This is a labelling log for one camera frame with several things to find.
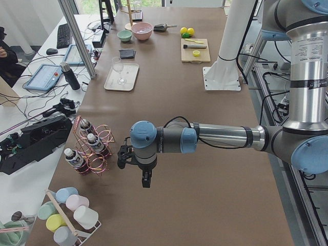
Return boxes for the yellow plastic knife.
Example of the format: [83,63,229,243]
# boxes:
[184,38,204,44]

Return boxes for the clear wine glass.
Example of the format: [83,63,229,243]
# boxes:
[112,57,126,85]

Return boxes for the aluminium frame post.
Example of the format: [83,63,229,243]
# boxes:
[58,0,96,79]

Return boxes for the black thermos bottle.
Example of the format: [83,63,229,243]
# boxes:
[59,61,80,90]

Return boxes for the yellow lemon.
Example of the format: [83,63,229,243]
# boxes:
[180,27,188,35]
[187,28,195,36]

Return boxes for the half lemon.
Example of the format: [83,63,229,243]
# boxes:
[192,50,200,57]

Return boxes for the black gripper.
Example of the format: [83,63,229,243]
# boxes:
[117,137,156,188]

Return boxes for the tea bottle back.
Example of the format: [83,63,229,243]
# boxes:
[79,119,95,137]

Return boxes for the grey folded cloth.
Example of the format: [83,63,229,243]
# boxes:
[119,49,136,59]

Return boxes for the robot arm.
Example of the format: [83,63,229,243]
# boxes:
[117,1,327,188]

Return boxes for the pink bowl with ice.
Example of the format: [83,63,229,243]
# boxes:
[131,22,153,40]

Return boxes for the metal ice scoop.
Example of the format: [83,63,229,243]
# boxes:
[153,24,177,32]

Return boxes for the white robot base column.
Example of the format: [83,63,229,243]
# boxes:
[203,0,257,91]

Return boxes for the blue teach pendant far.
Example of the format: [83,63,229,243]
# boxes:
[63,44,84,66]

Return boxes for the white cup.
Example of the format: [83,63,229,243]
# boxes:
[73,206,99,230]

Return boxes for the green cup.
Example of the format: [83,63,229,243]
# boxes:
[37,201,58,220]

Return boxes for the black equipment case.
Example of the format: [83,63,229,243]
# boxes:
[1,116,72,175]

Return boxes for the tea bottle front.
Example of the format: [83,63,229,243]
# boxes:
[64,148,91,175]

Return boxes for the tea bottle middle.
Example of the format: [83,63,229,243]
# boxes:
[87,133,107,156]

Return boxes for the green bowl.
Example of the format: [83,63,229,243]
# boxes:
[117,30,132,42]

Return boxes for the wooden glass tree stand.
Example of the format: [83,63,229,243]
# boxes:
[119,0,142,31]

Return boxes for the black computer mouse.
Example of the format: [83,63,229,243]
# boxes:
[46,48,58,55]

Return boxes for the cream rabbit tray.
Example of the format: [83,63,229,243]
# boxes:
[104,63,139,91]

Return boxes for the blue teach pendant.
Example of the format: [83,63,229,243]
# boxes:
[63,44,84,66]
[23,64,62,92]

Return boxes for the grey cup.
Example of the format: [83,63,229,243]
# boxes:
[53,226,77,246]

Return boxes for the metal muddler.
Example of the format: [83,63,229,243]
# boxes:
[183,44,207,49]

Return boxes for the black keyboard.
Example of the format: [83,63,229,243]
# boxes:
[56,24,71,49]

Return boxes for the yellow cup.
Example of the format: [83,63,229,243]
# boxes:
[46,214,67,233]

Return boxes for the metal jigger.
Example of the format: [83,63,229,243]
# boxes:
[11,211,35,225]

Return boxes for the green lime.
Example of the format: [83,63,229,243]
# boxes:
[181,32,190,38]

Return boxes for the tea bottle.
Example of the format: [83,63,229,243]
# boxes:
[79,119,95,137]
[64,148,91,175]
[87,133,107,156]

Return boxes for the copper wire bottle basket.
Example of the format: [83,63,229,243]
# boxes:
[73,115,115,176]

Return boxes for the blue teach pendant near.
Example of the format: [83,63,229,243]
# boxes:
[23,64,62,92]

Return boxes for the blue cup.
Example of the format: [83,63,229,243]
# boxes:
[55,187,78,203]

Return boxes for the wooden cutting board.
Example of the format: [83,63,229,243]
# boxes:
[181,38,211,63]

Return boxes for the pink cup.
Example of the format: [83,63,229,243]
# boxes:
[66,194,90,212]

